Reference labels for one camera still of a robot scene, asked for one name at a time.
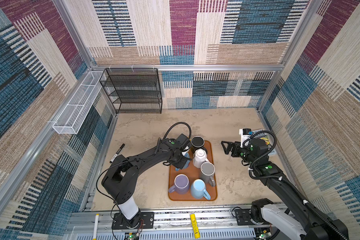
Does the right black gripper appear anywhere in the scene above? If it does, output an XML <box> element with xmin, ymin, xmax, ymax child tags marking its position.
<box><xmin>220</xmin><ymin>140</ymin><xmax>257</xmax><ymax>166</ymax></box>

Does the purple mug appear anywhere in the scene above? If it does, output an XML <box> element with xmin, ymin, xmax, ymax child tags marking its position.
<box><xmin>168</xmin><ymin>174</ymin><xmax>190</xmax><ymax>195</ymax></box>

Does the blue speckled mug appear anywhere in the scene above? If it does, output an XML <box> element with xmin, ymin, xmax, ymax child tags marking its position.
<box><xmin>175</xmin><ymin>151</ymin><xmax>191</xmax><ymax>171</ymax></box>

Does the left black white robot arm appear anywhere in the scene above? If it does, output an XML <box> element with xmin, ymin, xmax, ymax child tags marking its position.
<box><xmin>101</xmin><ymin>134</ymin><xmax>190</xmax><ymax>228</ymax></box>

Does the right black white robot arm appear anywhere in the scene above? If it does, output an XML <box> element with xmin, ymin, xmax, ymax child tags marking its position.
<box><xmin>221</xmin><ymin>129</ymin><xmax>349</xmax><ymax>240</ymax></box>

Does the white mug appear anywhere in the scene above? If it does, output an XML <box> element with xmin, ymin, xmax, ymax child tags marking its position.
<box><xmin>193</xmin><ymin>149</ymin><xmax>209</xmax><ymax>169</ymax></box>

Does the black mug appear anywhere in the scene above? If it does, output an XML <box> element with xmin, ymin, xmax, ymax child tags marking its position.
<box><xmin>191</xmin><ymin>136</ymin><xmax>208</xmax><ymax>154</ymax></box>

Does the grey mug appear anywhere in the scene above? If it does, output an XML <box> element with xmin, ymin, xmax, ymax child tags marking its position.
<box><xmin>200</xmin><ymin>162</ymin><xmax>216</xmax><ymax>187</ymax></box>

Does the light blue mug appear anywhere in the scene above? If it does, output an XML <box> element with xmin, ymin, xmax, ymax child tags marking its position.
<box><xmin>191</xmin><ymin>179</ymin><xmax>211</xmax><ymax>201</ymax></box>

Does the brown plastic tray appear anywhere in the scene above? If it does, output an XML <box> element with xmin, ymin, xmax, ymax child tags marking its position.
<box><xmin>168</xmin><ymin>141</ymin><xmax>218</xmax><ymax>201</ymax></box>

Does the colourful magazine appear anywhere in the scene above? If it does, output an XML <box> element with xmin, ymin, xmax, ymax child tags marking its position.
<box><xmin>250</xmin><ymin>129</ymin><xmax>275</xmax><ymax>149</ymax></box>

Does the black marker pen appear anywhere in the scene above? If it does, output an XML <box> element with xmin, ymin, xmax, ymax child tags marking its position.
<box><xmin>110</xmin><ymin>144</ymin><xmax>125</xmax><ymax>164</ymax></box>

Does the yellow marker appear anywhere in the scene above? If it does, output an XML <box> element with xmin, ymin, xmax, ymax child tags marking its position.
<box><xmin>190</xmin><ymin>214</ymin><xmax>201</xmax><ymax>239</ymax></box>

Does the white marker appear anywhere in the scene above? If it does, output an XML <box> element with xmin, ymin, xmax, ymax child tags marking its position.
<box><xmin>92</xmin><ymin>214</ymin><xmax>100</xmax><ymax>240</ymax></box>

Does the white mesh basket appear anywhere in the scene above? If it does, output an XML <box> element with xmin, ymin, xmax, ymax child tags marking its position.
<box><xmin>53</xmin><ymin>71</ymin><xmax>103</xmax><ymax>135</ymax></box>

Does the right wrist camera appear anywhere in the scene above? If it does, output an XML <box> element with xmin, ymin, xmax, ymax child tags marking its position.
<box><xmin>239</xmin><ymin>128</ymin><xmax>253</xmax><ymax>148</ymax></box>

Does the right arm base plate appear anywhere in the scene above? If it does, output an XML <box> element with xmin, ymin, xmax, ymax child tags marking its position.
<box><xmin>233</xmin><ymin>208</ymin><xmax>255</xmax><ymax>226</ymax></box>

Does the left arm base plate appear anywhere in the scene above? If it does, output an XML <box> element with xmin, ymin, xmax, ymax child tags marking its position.
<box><xmin>112</xmin><ymin>212</ymin><xmax>155</xmax><ymax>230</ymax></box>

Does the black wire shelf rack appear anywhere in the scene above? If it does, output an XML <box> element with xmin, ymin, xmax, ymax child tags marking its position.
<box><xmin>100</xmin><ymin>68</ymin><xmax>163</xmax><ymax>114</ymax></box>

